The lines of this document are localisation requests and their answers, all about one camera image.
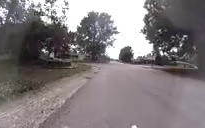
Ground small distant tree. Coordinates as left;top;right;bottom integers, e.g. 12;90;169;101
118;45;135;64

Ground tall round tree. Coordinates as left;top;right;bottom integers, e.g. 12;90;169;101
75;11;120;62

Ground pale vehicle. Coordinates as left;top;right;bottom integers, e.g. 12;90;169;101
39;56;73;67

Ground grey asphalt road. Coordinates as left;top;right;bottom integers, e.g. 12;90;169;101
38;60;205;128

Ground large dark bush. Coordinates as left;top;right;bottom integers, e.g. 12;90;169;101
22;19;73;63

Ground cracked concrete kerb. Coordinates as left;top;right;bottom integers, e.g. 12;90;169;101
0;64;102;128

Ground grass lawn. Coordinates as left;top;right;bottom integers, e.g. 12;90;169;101
0;61;92;105

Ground row of dark trees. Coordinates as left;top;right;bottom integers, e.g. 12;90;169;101
140;0;205;80

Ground tall spreading tree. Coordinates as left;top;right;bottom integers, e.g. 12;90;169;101
0;0;71;65

